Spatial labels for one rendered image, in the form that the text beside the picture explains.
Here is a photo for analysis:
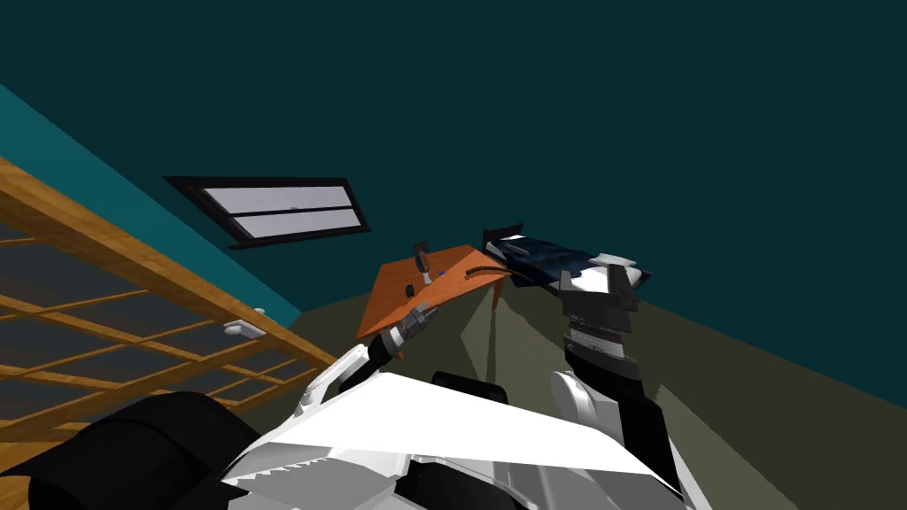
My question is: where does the white door handle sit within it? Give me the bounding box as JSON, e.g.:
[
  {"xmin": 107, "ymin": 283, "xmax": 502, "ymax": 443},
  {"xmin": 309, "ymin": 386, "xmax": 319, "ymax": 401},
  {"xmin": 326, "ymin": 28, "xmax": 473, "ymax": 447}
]
[{"xmin": 222, "ymin": 307, "xmax": 268, "ymax": 339}]

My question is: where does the black framed window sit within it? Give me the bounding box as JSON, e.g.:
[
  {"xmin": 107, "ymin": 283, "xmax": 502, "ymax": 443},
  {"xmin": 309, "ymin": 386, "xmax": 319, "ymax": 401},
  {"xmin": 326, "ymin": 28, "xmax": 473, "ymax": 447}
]
[{"xmin": 162, "ymin": 175, "xmax": 373, "ymax": 251}]

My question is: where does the dark blue bed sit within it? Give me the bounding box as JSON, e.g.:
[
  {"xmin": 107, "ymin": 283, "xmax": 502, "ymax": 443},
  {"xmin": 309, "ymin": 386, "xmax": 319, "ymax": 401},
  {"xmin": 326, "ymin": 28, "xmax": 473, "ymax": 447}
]
[{"xmin": 482, "ymin": 222, "xmax": 654, "ymax": 292}]

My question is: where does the orange wooden table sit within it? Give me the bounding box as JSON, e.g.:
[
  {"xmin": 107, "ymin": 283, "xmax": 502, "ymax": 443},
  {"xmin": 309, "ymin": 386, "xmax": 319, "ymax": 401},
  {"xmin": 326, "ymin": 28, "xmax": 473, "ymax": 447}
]
[{"xmin": 355, "ymin": 243, "xmax": 511, "ymax": 341}]

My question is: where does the wooden glass-pane door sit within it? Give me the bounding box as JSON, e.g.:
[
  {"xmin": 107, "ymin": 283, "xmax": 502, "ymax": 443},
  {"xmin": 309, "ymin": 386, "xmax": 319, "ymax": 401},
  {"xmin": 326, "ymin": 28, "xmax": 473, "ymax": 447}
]
[{"xmin": 0, "ymin": 156, "xmax": 338, "ymax": 510}]

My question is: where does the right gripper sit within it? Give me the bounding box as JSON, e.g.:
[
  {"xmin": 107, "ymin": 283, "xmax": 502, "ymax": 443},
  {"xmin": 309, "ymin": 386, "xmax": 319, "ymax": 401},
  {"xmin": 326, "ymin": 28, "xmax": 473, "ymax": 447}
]
[{"xmin": 558, "ymin": 253, "xmax": 643, "ymax": 336}]

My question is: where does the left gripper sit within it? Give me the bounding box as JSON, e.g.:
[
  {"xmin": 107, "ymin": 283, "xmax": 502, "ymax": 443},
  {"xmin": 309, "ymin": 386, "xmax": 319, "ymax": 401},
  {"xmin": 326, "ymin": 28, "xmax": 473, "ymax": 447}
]
[{"xmin": 395, "ymin": 303, "xmax": 441, "ymax": 348}]

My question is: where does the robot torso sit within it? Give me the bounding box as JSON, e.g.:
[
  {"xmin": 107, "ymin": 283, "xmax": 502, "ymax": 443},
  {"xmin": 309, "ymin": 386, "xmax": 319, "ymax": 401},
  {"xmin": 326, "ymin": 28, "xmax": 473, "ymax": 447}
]
[{"xmin": 221, "ymin": 368, "xmax": 683, "ymax": 510}]

